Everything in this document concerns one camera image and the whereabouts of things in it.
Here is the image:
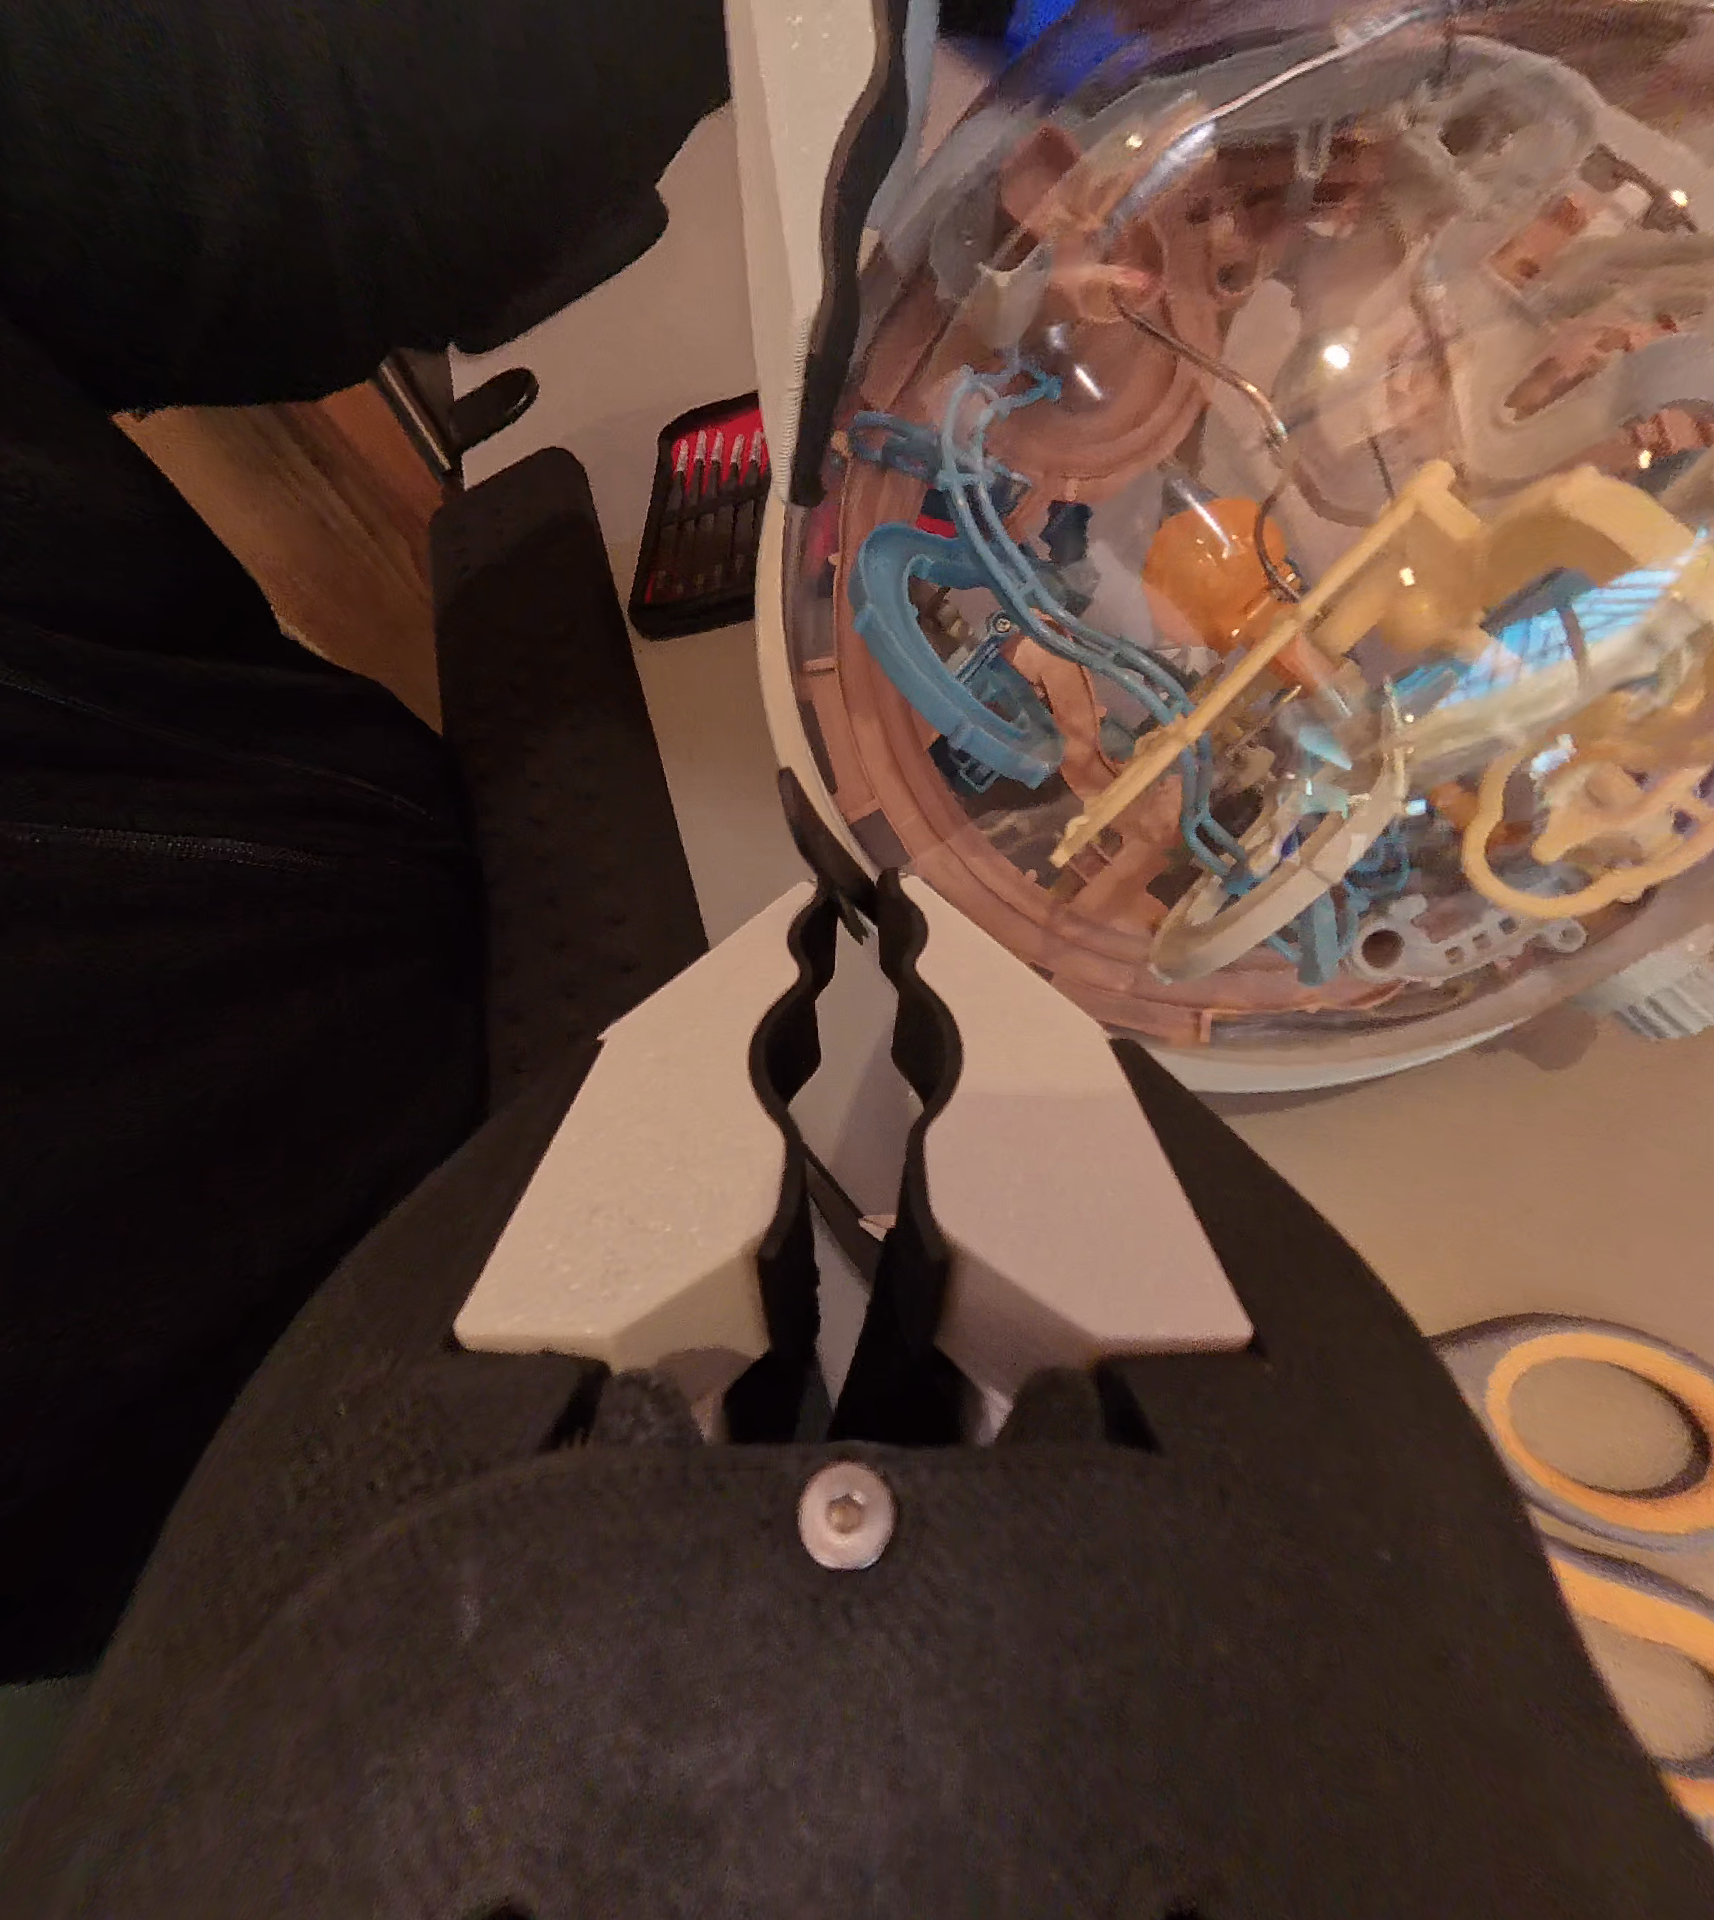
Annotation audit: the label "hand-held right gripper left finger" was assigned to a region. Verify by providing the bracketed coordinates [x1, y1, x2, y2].
[457, 881, 854, 1407]

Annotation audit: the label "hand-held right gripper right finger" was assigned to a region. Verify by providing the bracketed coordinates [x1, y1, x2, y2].
[872, 886, 1250, 1407]

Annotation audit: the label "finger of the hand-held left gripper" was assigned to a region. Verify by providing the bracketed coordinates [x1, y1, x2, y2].
[726, 0, 938, 512]

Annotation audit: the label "set of black tweezers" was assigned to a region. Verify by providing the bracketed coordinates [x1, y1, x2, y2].
[661, 420, 776, 602]

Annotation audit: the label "black red tweezers case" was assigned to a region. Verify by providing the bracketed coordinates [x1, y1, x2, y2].
[626, 390, 783, 642]

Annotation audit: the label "black needle-tip tweezers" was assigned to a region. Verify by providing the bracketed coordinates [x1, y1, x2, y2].
[776, 769, 895, 1248]

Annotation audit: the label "orange grey scissors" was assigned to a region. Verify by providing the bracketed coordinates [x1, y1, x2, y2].
[1481, 1321, 1714, 1818]

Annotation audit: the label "clear maze ball toy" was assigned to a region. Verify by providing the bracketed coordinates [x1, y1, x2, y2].
[752, 0, 1714, 1088]

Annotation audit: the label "person's left forearm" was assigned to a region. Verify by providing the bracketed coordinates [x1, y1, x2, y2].
[0, 0, 740, 408]

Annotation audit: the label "black perforated wrist rest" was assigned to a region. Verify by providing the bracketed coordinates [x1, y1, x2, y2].
[431, 451, 709, 1113]

